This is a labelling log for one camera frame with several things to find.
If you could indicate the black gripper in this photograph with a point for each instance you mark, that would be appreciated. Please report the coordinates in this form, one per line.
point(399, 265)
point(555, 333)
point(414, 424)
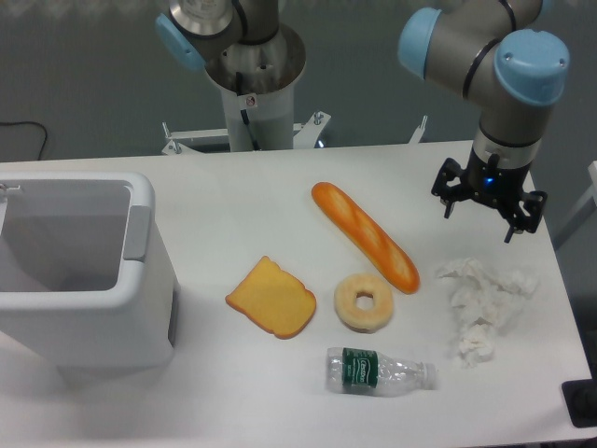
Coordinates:
point(488, 183)

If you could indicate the white plastic trash can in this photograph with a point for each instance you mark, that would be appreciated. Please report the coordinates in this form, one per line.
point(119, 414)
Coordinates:
point(86, 280)

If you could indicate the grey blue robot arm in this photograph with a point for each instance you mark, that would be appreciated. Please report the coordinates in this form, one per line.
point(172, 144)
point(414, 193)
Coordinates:
point(486, 51)

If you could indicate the large crumpled white tissue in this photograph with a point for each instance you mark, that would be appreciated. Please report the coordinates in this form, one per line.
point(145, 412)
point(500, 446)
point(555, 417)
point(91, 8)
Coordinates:
point(486, 297)

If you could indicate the orange toy baguette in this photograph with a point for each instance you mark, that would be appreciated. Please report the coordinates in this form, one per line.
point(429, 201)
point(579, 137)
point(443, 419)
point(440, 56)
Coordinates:
point(392, 262)

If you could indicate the small crumpled white tissue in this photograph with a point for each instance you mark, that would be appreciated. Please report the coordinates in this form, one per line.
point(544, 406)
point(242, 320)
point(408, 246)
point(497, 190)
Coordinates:
point(476, 345)

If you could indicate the beige toy donut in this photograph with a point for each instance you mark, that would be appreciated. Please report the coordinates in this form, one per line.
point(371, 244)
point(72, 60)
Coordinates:
point(364, 302)

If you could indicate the black device at edge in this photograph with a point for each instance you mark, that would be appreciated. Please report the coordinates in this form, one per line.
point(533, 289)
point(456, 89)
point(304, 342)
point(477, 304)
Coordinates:
point(580, 400)

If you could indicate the clear plastic water bottle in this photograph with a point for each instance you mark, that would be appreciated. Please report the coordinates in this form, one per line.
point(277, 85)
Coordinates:
point(371, 373)

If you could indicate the yellow toy toast slice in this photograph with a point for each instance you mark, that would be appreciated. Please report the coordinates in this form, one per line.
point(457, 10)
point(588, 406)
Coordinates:
point(273, 299)

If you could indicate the white frame at right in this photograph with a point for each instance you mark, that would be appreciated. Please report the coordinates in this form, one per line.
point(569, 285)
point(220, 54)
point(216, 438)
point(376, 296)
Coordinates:
point(580, 212)

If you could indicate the white metal base frame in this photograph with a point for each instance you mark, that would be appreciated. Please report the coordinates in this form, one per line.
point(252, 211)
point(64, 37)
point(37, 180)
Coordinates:
point(306, 135)

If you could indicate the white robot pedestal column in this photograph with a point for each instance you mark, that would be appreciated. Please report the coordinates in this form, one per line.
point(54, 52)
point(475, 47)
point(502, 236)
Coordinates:
point(257, 85)

